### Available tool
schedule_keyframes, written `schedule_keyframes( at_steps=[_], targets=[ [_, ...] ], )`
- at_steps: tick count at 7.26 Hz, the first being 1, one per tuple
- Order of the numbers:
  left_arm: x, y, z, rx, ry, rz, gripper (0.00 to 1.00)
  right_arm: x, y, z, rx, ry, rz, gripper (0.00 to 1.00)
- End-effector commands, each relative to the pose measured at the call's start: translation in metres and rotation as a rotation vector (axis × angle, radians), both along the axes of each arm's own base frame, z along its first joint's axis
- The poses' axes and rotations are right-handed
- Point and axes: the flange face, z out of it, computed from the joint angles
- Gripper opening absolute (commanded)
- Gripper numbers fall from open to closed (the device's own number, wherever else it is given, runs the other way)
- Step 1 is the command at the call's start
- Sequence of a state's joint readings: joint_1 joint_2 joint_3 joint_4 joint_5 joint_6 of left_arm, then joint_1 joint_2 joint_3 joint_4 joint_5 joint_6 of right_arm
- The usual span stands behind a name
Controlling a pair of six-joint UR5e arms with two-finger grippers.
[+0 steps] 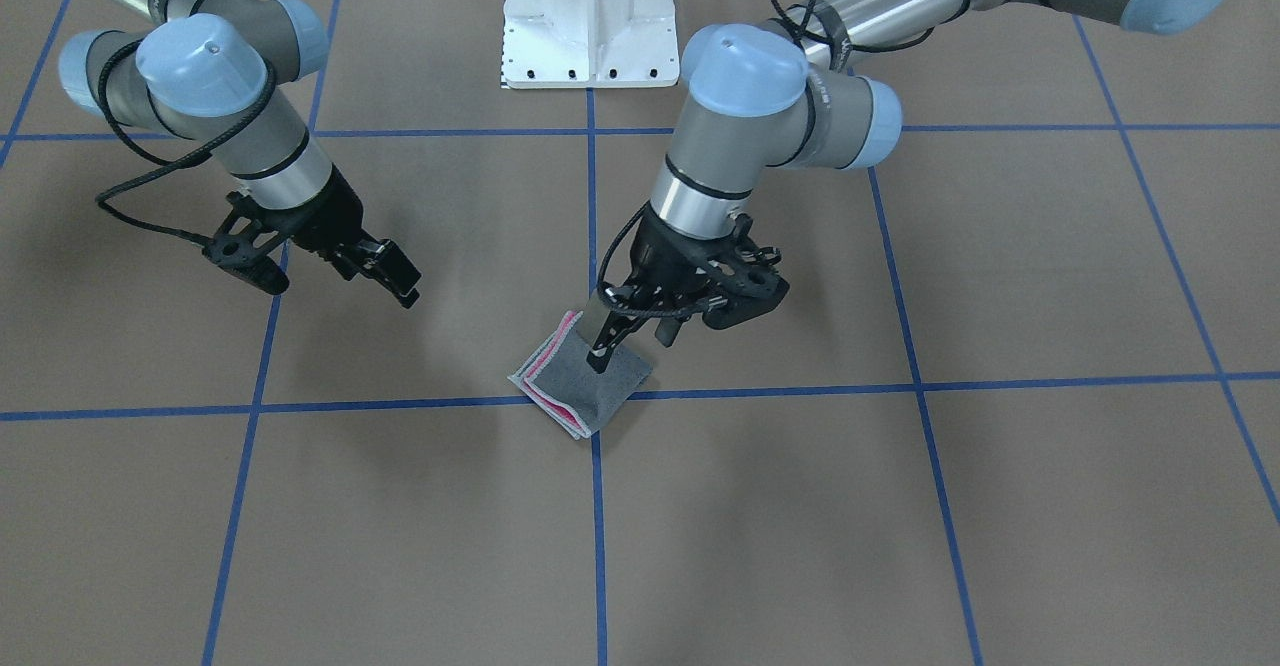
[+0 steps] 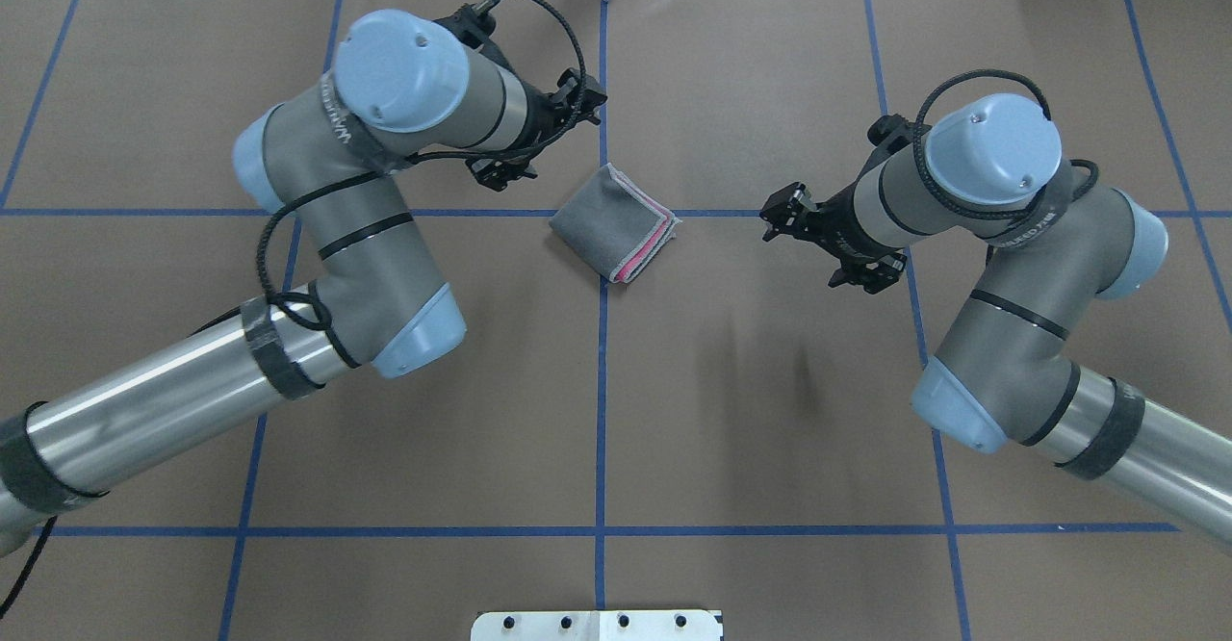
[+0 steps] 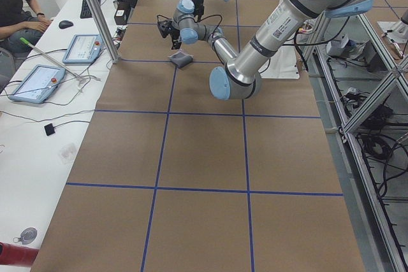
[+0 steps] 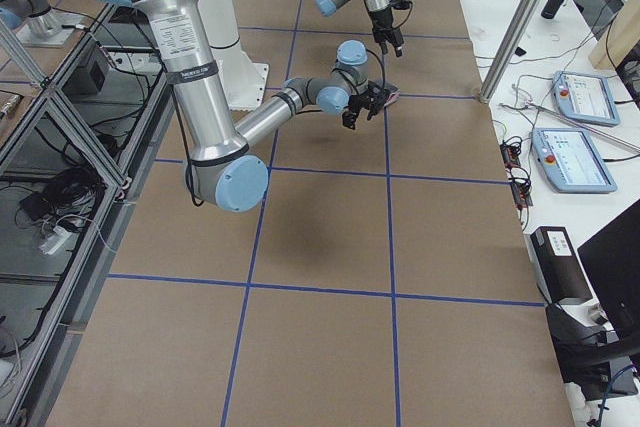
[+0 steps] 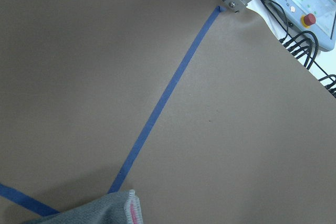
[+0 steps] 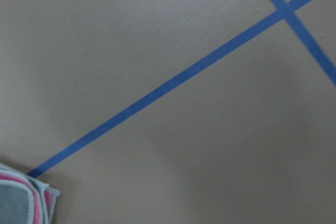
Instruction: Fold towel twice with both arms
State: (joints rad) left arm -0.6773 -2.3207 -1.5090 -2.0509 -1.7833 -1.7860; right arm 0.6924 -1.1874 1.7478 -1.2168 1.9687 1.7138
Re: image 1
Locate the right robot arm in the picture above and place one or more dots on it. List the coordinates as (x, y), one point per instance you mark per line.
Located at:
(210, 71)

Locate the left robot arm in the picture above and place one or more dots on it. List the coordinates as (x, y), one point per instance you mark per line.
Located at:
(779, 94)

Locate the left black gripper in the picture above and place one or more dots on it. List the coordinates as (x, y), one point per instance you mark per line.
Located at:
(655, 250)

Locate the pink and grey towel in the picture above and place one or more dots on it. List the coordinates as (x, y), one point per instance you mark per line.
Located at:
(557, 377)

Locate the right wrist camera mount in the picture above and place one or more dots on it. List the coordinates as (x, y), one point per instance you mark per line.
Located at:
(244, 243)

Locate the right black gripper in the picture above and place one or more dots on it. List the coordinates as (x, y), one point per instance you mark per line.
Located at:
(335, 214)

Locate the white pedestal column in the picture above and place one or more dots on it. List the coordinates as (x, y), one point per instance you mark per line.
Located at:
(589, 44)

